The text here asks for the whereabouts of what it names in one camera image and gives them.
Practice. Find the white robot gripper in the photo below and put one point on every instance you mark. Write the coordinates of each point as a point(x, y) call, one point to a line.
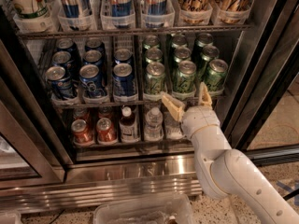
point(200, 119)

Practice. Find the green can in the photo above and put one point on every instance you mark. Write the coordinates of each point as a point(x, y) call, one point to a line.
point(151, 41)
point(154, 78)
point(153, 55)
point(207, 54)
point(201, 40)
point(215, 74)
point(178, 40)
point(181, 54)
point(184, 77)

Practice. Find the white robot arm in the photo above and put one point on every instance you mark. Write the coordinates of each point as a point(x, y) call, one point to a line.
point(223, 170)

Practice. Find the blue can front right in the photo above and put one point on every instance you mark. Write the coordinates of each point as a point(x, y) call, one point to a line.
point(123, 80)

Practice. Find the red can back right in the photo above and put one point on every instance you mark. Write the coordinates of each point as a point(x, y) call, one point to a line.
point(105, 112)

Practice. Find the red can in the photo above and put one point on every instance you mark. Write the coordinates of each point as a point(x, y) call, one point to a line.
point(105, 112)
point(105, 131)
point(81, 131)
point(81, 113)

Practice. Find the red can front right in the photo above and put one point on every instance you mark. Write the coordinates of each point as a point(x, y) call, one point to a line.
point(105, 131)

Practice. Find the blue can front middle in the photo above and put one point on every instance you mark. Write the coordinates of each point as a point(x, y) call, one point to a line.
point(91, 80)

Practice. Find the red can back left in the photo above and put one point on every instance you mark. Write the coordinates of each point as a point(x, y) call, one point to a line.
point(81, 113)

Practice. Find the stainless steel fridge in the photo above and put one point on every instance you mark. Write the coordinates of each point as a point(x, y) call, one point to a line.
point(263, 57)

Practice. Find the red can front left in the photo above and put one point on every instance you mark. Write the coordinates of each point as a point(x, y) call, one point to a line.
point(81, 131)

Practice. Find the blue can back middle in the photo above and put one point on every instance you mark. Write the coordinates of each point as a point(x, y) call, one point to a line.
point(95, 44)

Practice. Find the blue can front left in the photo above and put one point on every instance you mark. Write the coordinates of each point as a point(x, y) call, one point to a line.
point(61, 83)

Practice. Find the blue can back left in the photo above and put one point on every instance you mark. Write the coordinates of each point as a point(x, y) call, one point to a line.
point(67, 44)

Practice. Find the clear water bottle left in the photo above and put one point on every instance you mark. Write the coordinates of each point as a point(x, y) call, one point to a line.
point(153, 125)

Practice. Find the brown drink bottle white cap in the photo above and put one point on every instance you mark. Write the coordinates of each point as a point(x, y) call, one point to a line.
point(128, 126)

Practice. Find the clear plastic bin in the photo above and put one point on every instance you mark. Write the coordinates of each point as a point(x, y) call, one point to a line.
point(151, 209)

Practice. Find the black tripod leg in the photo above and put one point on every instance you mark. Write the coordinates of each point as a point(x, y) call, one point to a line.
point(291, 195)

